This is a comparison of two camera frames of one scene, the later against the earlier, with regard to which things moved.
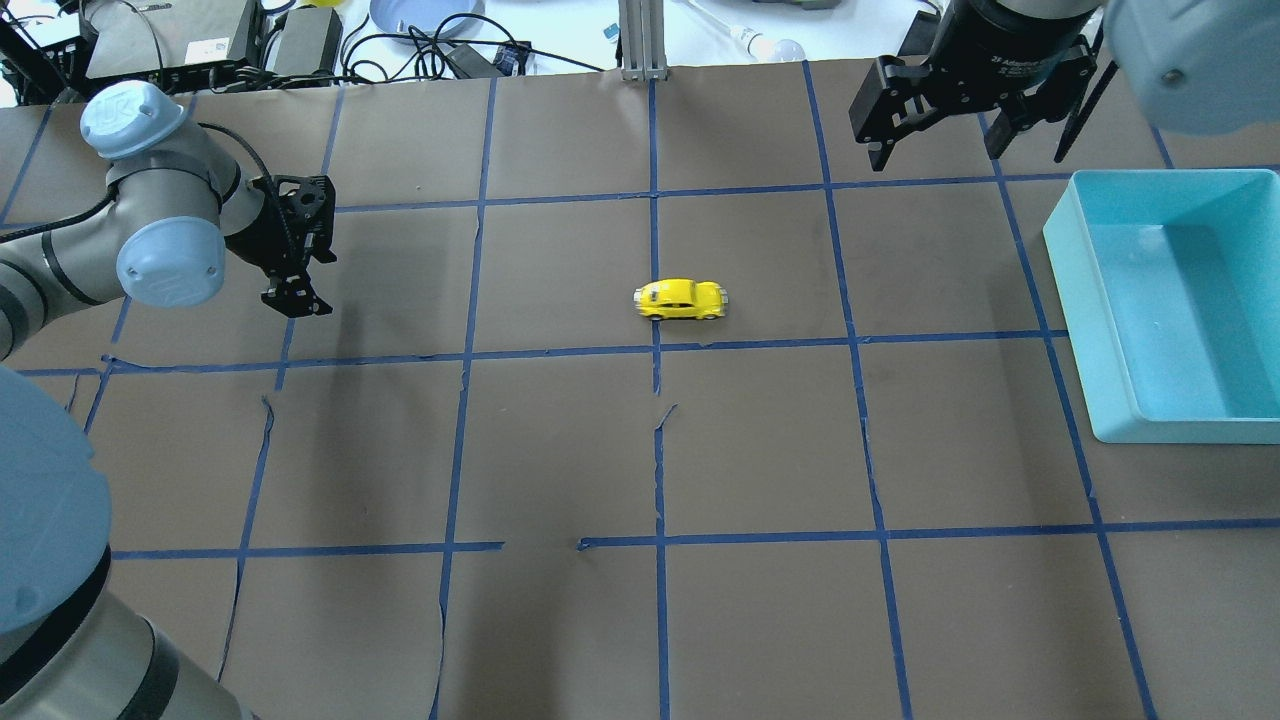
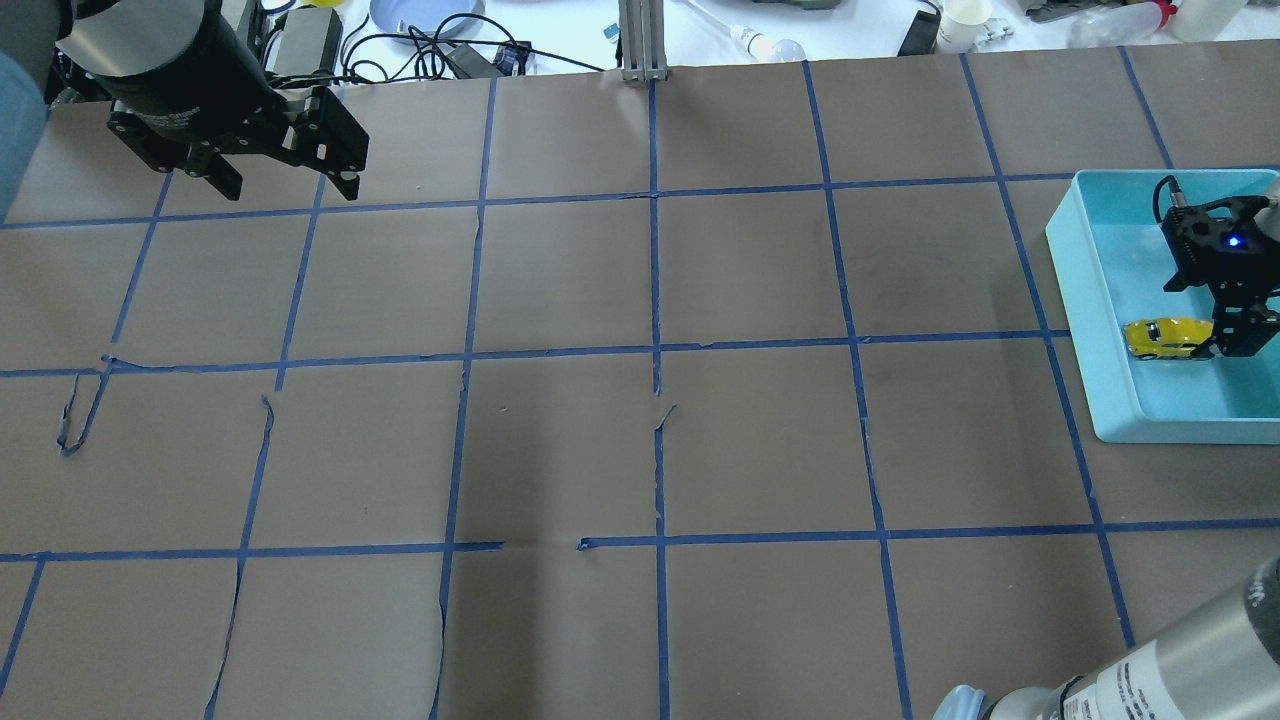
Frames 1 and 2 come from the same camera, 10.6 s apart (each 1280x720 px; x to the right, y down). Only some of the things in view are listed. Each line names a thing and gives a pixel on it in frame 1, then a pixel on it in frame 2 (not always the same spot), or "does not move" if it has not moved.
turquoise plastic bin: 1168,286 does not move
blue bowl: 426,19 does not move
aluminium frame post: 644,56 does not move
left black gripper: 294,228 to 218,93
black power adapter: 307,42 does not move
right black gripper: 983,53 to 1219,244
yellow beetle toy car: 680,299 to 1165,338
